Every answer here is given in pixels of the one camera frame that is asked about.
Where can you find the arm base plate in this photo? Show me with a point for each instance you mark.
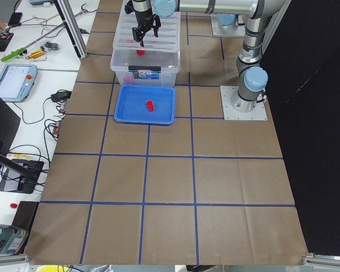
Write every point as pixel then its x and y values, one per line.
pixel 237 109
pixel 227 25

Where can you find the teach pendant tablet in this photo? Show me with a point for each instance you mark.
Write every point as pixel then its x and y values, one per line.
pixel 16 81

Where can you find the yellow cylinder tool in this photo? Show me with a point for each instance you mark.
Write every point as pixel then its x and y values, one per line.
pixel 35 54

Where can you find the green handled tool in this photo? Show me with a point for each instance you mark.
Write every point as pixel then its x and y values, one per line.
pixel 13 54

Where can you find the black monitor stand base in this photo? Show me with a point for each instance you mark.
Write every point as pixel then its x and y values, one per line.
pixel 14 182

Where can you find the black box latch handle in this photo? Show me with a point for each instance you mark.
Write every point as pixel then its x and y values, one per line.
pixel 139 67

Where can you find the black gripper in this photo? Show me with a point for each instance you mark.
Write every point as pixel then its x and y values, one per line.
pixel 141 14

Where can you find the aluminium frame post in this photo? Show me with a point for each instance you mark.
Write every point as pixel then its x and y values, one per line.
pixel 68 18

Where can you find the black smartphone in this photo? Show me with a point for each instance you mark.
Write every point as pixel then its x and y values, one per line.
pixel 15 19

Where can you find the clear plastic storage box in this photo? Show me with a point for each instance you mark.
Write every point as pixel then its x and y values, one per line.
pixel 169 62

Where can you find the blue plastic tray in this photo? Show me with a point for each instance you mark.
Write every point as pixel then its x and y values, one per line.
pixel 131 104

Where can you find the black power adapter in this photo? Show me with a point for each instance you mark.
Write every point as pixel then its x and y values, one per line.
pixel 60 95

